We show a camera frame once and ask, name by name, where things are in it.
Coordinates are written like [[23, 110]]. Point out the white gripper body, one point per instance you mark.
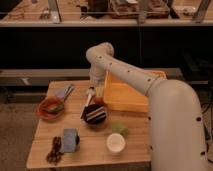
[[96, 81]]

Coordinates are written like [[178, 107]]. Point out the red apple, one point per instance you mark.
[[98, 99]]

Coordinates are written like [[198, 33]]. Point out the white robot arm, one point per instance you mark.
[[176, 125]]

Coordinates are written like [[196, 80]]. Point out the yellow plastic tray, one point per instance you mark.
[[120, 96]]

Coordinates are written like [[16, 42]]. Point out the white spoon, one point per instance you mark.
[[90, 93]]

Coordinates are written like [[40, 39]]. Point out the layered cake slice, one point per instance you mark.
[[95, 112]]

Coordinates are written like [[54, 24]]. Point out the green vegetable in bowl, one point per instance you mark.
[[54, 109]]

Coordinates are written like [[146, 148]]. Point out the green cup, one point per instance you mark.
[[119, 128]]

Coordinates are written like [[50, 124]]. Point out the wooden table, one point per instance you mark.
[[92, 151]]

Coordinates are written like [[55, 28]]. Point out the orange bowl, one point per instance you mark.
[[51, 101]]

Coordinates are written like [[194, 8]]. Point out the blue grey sponge block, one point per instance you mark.
[[69, 144]]

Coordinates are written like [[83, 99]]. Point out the white cup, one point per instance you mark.
[[115, 143]]

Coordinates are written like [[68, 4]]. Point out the dark grape bunch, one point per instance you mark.
[[54, 156]]

